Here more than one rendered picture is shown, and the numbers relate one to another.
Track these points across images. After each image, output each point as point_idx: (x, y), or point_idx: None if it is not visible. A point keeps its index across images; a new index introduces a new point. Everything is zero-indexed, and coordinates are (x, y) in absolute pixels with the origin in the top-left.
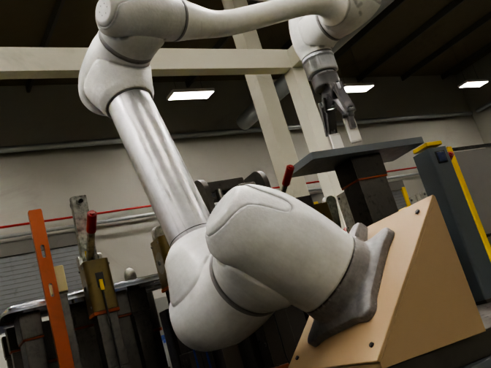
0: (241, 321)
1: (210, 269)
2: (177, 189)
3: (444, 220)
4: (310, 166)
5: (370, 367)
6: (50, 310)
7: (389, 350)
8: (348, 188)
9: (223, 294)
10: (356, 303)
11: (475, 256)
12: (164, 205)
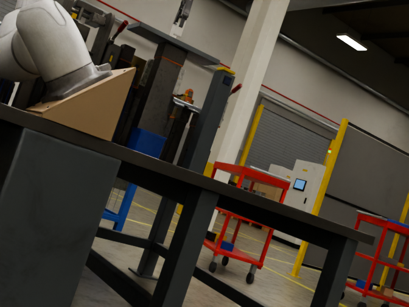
0: (14, 67)
1: (15, 31)
2: None
3: (202, 116)
4: (140, 31)
5: (39, 115)
6: None
7: (51, 112)
8: (156, 58)
9: (11, 47)
10: (63, 90)
11: (201, 145)
12: None
